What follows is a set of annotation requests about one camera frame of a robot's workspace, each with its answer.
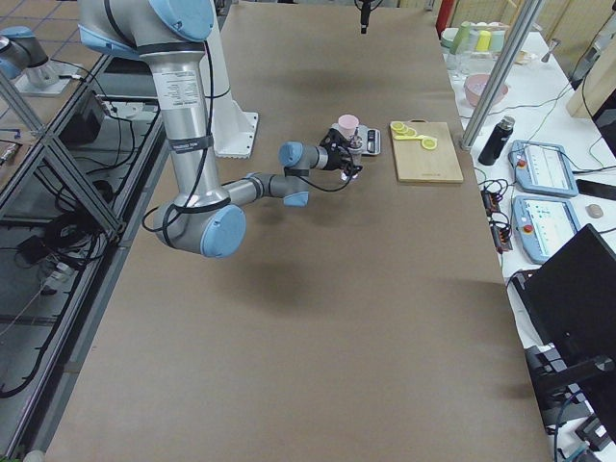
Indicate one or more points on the pink plastic cup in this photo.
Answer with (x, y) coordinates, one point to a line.
(347, 125)

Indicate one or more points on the black smartphone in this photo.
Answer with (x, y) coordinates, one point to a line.
(596, 189)

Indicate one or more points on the near blue teach pendant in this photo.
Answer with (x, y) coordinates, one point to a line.
(543, 224)

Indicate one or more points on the blue teach pendant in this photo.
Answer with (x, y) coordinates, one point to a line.
(543, 224)
(543, 168)

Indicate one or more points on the clear wine glass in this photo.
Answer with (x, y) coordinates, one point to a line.
(459, 65)

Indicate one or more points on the beige earbud case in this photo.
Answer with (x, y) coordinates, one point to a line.
(594, 211)

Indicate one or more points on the far blue teach pendant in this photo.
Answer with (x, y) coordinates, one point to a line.
(543, 168)

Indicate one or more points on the black water bottle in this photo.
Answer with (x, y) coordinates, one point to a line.
(497, 141)

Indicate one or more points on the green plastic cup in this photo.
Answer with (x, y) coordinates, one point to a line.
(461, 38)

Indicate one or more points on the pink bowl with ice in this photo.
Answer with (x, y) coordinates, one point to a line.
(475, 85)

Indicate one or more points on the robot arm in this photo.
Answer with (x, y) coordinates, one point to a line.
(174, 39)

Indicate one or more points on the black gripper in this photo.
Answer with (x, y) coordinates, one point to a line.
(333, 158)

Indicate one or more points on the black laptop monitor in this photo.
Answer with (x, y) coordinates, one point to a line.
(571, 302)

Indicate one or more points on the bamboo cutting board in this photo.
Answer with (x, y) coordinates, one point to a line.
(414, 164)

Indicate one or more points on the glass sauce bottle steel cap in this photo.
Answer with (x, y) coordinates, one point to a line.
(355, 149)

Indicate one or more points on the aluminium frame post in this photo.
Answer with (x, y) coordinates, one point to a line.
(517, 33)

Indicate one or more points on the silver digital kitchen scale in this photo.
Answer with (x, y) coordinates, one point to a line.
(371, 140)

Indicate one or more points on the yellow plastic knife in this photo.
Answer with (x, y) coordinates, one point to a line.
(410, 138)

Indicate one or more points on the lemon slice far right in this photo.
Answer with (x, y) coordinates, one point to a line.
(429, 144)

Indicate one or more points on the yellow plastic cup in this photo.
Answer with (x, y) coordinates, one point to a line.
(483, 41)

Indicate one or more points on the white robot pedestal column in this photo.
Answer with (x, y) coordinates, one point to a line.
(233, 129)

